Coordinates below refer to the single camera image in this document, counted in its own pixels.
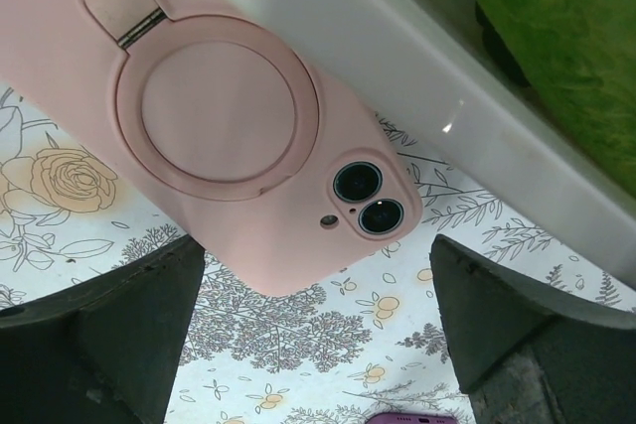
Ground white rectangular food container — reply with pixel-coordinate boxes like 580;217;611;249
230;0;635;285

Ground toy green bean pod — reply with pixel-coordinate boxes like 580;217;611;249
477;0;635;195

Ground black phone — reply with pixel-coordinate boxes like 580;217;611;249
366;412;458;424

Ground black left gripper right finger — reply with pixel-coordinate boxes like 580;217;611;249
430;235;635;424

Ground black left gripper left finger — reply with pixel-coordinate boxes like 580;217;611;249
1;236;205;423

